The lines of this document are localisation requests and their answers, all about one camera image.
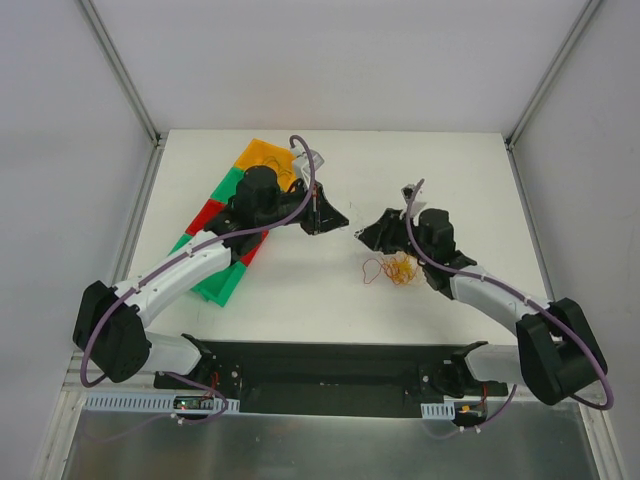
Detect yellow orange wires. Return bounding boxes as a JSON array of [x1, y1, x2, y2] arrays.
[[360, 251, 426, 289]]

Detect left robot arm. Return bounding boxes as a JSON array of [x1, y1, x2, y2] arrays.
[[73, 166, 349, 389]]

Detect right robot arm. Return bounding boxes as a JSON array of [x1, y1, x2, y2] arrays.
[[356, 209, 613, 410]]

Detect orange plastic bin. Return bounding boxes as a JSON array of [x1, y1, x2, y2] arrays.
[[234, 139, 296, 191]]

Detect upper green plastic bin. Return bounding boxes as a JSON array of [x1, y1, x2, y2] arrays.
[[210, 167, 245, 204]]

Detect green plastic bin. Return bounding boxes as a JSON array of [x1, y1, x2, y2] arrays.
[[210, 167, 245, 204], [191, 259, 248, 307]]

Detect red plastic bin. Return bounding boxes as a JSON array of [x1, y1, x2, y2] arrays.
[[185, 198, 268, 266]]

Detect lower green plastic bin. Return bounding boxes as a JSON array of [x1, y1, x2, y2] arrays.
[[191, 259, 248, 307]]

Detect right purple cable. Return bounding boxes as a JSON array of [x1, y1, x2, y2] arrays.
[[405, 179, 615, 434]]

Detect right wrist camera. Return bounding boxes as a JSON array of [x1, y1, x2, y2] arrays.
[[401, 181, 426, 215]]

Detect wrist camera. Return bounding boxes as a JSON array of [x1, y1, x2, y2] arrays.
[[401, 181, 426, 215], [292, 149, 325, 184]]

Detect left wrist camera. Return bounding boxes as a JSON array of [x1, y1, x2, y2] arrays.
[[292, 149, 325, 184]]

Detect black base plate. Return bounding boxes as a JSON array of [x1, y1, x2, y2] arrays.
[[152, 337, 511, 419]]

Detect right white cable duct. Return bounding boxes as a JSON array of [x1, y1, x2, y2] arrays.
[[420, 401, 456, 421]]

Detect white cable duct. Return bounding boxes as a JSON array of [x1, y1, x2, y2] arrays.
[[420, 401, 456, 421], [84, 393, 240, 415]]

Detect right aluminium frame post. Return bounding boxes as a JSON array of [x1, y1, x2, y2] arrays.
[[504, 0, 605, 151]]

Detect aluminium frame post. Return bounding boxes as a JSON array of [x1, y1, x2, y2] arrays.
[[75, 0, 163, 147], [504, 0, 605, 151]]

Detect left white cable duct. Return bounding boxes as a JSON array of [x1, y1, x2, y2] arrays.
[[84, 393, 240, 415]]

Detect left aluminium frame post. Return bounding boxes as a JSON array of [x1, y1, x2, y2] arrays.
[[75, 0, 163, 147]]

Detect aluminium rail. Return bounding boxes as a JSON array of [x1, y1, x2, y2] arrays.
[[64, 349, 161, 394]]

